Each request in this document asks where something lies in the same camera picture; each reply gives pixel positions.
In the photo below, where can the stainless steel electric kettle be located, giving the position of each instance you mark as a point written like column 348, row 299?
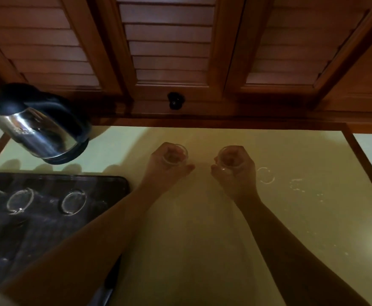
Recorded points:
column 39, row 124

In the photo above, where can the person's right forearm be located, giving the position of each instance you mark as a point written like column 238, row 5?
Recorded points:
column 294, row 251

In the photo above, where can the person's right thumb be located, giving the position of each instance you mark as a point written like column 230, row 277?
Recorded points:
column 219, row 172

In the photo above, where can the person's right hand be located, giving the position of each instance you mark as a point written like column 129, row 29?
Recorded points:
column 241, row 180

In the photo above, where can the black cabinet knob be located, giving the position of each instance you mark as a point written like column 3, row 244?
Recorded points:
column 176, row 101

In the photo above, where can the small clear drinking glass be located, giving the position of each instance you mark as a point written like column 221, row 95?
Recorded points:
column 177, row 157
column 230, row 162
column 74, row 202
column 20, row 201

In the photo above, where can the louvered wooden cabinet door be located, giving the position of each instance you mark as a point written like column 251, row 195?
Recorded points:
column 42, row 44
column 170, row 47
column 300, row 44

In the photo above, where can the black serving tray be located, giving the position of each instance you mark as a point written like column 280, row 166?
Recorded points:
column 39, row 232

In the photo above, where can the person's left hand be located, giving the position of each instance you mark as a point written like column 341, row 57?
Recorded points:
column 158, row 170

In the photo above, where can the person's left thumb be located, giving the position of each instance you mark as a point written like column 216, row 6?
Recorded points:
column 183, row 169

